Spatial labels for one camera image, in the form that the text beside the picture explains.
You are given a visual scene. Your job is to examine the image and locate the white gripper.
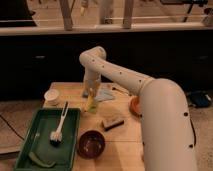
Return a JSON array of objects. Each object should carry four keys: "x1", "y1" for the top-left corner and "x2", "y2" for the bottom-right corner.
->
[{"x1": 83, "y1": 77, "x2": 101, "y2": 93}]

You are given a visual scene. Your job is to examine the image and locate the yellow banana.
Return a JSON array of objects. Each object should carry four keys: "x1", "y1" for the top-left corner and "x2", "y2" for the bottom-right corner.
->
[{"x1": 83, "y1": 89, "x2": 98, "y2": 114}]

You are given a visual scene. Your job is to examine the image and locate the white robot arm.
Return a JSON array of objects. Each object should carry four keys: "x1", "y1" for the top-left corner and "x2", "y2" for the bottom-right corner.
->
[{"x1": 79, "y1": 46, "x2": 198, "y2": 171}]

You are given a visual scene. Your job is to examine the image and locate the clear plastic cup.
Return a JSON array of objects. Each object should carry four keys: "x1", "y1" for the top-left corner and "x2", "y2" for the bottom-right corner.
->
[{"x1": 86, "y1": 98, "x2": 98, "y2": 114}]

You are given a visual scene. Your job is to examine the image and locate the white paper cup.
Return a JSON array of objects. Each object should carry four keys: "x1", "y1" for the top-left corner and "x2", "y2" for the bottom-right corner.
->
[{"x1": 44, "y1": 89, "x2": 60, "y2": 106}]

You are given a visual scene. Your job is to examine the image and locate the blue cloth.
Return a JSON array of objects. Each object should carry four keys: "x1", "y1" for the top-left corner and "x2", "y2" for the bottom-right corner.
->
[{"x1": 95, "y1": 88, "x2": 115, "y2": 102}]

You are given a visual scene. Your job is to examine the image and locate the wooden spoon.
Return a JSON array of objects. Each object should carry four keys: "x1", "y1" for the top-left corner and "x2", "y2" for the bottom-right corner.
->
[{"x1": 112, "y1": 87, "x2": 129, "y2": 95}]

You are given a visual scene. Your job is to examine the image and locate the orange bowl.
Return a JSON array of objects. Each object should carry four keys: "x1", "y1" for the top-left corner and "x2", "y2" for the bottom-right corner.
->
[{"x1": 129, "y1": 96, "x2": 142, "y2": 117}]

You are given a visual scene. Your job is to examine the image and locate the dark red bowl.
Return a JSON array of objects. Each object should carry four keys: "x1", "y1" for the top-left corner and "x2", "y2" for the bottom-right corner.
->
[{"x1": 77, "y1": 130, "x2": 105, "y2": 159}]

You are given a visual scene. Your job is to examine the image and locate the white dish brush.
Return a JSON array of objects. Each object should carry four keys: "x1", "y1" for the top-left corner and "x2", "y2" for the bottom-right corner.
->
[{"x1": 50, "y1": 102, "x2": 68, "y2": 147}]

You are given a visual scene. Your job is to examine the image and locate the green plastic tray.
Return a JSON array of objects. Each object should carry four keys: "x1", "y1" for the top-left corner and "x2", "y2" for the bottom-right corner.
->
[{"x1": 13, "y1": 107, "x2": 82, "y2": 171}]

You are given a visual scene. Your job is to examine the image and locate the green pepper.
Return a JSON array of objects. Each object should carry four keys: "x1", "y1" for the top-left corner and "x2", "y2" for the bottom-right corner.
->
[{"x1": 28, "y1": 151, "x2": 55, "y2": 168}]

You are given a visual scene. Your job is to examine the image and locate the dark blue object on floor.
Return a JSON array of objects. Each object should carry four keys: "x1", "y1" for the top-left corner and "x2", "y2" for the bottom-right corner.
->
[{"x1": 189, "y1": 91, "x2": 212, "y2": 108}]

